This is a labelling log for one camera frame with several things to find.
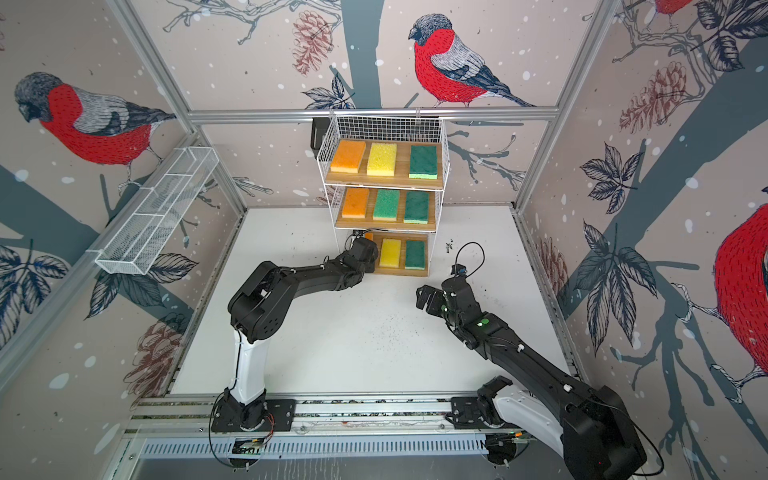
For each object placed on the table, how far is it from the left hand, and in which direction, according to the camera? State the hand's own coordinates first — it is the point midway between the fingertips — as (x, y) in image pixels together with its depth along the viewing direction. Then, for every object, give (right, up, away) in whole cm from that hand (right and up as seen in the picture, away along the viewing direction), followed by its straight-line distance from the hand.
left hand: (365, 254), depth 100 cm
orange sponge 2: (-1, +16, -14) cm, 22 cm away
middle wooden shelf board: (+12, +10, -17) cm, 23 cm away
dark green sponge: (+18, -1, +2) cm, 18 cm away
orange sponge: (+2, +7, -15) cm, 17 cm away
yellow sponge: (+9, 0, -2) cm, 9 cm away
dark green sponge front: (+16, +14, -17) cm, 27 cm away
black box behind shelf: (-14, +41, -6) cm, 44 cm away
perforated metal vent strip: (-31, -44, -30) cm, 62 cm away
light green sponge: (+8, +16, -15) cm, 23 cm away
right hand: (+19, -12, -16) cm, 28 cm away
